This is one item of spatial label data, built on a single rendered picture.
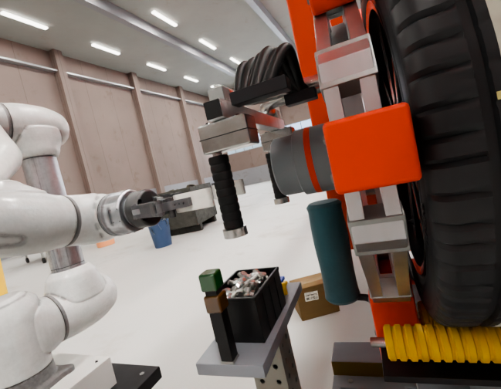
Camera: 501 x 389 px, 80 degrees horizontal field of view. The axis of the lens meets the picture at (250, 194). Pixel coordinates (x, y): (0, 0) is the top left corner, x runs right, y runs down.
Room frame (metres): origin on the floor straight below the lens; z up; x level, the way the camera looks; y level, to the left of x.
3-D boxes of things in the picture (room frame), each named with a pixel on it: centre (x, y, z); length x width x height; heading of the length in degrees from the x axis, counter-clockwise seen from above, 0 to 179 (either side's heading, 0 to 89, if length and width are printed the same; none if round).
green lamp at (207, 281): (0.66, 0.13, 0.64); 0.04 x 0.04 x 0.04; 68
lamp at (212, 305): (0.66, 0.13, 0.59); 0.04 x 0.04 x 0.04; 68
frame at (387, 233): (0.61, -0.24, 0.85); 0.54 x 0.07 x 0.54; 158
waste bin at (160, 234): (4.81, 1.53, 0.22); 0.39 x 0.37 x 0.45; 68
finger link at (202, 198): (0.48, 0.09, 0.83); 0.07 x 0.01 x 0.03; 68
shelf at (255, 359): (0.84, 0.05, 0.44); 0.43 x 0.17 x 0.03; 158
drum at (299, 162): (0.63, -0.17, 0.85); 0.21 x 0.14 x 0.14; 68
